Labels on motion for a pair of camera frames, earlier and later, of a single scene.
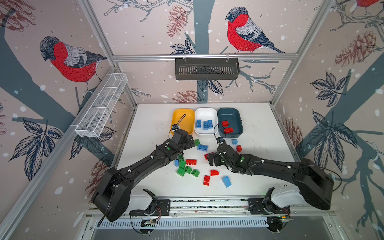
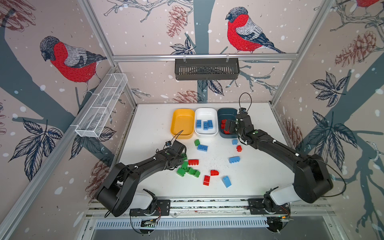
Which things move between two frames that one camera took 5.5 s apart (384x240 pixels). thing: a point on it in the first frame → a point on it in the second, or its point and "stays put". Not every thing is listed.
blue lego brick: (203, 147) stays put
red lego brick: (206, 155) → (239, 148)
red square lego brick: (225, 123) stays put
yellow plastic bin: (187, 124) stays put
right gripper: (210, 158) → (233, 124)
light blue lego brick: (205, 125) stays put
